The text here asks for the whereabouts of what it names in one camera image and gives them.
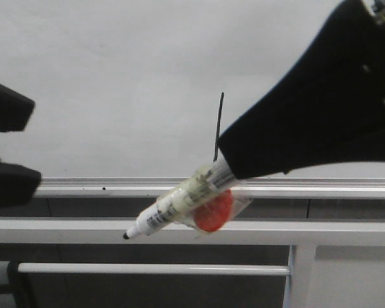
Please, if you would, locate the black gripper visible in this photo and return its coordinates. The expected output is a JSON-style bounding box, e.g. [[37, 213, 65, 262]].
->
[[219, 1, 385, 179]]

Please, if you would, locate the black strap on rod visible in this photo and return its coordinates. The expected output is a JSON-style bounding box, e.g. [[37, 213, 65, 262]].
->
[[6, 261, 39, 308]]

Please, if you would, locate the white horizontal rod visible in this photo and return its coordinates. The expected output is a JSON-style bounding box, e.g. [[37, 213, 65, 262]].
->
[[18, 262, 291, 277]]

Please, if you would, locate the white whiteboard marker pen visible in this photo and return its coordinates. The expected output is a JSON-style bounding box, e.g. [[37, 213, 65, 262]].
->
[[123, 158, 238, 240]]

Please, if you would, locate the whiteboard with aluminium tray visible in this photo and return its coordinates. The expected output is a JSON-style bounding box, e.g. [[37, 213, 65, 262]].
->
[[0, 1, 385, 198]]

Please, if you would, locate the white metal stand frame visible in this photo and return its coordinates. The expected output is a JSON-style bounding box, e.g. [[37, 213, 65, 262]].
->
[[0, 218, 385, 307]]

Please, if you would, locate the red round magnet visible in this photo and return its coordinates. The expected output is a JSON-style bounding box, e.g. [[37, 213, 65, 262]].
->
[[193, 189, 234, 232]]

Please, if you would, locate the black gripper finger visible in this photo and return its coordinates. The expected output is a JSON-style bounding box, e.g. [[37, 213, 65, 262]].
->
[[0, 160, 42, 209], [0, 84, 35, 132]]

